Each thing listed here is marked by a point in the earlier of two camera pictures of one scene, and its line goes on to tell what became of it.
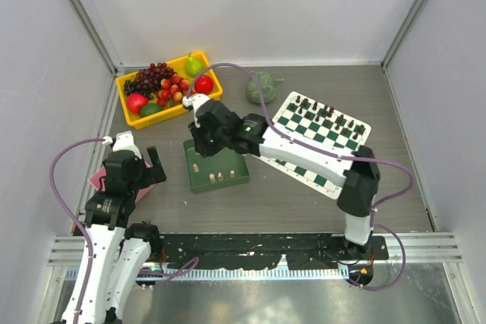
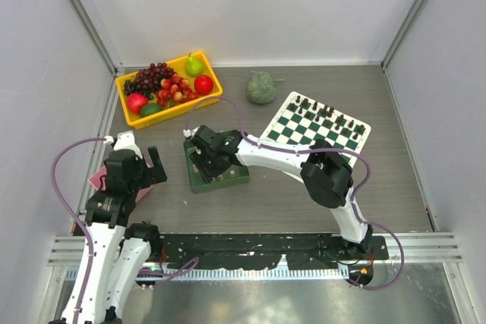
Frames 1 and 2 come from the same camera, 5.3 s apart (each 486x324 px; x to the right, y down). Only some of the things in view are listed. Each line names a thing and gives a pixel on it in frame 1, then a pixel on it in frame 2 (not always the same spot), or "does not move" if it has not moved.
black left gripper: (155, 174) does not move
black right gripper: (202, 146) → (198, 158)
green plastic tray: (225, 168) does not move
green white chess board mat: (308, 121) does not move
